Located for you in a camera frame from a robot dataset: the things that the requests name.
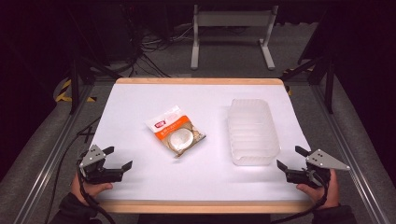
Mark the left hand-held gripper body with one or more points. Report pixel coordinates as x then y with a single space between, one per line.
93 161

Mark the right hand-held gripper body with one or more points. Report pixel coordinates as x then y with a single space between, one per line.
320 161

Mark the clear plastic container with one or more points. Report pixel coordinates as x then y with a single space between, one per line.
252 132

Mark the orange and white snack packet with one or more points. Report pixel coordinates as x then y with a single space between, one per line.
176 130

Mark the person's left hand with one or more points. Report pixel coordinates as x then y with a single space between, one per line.
85 191

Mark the person's right hand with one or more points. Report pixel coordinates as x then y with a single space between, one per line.
325 196

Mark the black metal stand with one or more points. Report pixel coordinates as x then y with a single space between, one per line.
328 84
74 84

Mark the yellow and black hazard tape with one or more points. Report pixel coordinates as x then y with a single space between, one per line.
63 91

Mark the white table mat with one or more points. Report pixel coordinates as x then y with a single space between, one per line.
202 177

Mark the aluminium frame rail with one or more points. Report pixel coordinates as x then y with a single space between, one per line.
355 168
46 165

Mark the white metal stand frame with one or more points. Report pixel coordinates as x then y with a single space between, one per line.
230 18

